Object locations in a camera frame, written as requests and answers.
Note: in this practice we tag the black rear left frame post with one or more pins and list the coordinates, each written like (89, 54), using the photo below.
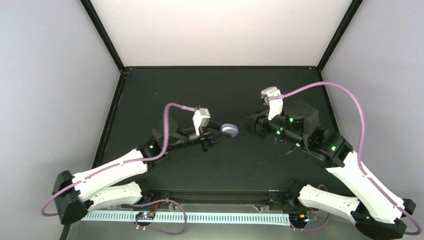
(102, 32)

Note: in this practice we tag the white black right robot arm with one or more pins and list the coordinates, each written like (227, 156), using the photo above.
(375, 211)

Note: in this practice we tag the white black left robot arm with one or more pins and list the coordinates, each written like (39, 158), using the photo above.
(77, 194)

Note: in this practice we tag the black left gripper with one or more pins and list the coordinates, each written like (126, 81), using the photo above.
(205, 136)

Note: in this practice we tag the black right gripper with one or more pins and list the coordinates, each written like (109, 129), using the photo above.
(257, 121)

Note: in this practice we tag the black frame post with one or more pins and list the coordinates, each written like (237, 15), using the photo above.
(102, 32)
(339, 32)

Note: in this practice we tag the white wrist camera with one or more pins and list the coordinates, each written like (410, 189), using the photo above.
(201, 118)
(272, 97)

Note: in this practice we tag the black rear right frame post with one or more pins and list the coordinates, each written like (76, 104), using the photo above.
(339, 32)

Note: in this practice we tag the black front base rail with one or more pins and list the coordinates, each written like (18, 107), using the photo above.
(260, 197)

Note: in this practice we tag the purple charging case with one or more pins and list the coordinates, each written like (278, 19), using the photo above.
(229, 128)

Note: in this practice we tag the white slotted cable duct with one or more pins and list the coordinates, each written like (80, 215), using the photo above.
(278, 219)

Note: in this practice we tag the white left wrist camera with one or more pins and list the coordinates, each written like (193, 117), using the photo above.
(201, 118)

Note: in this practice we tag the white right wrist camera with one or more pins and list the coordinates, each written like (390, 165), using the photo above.
(272, 97)

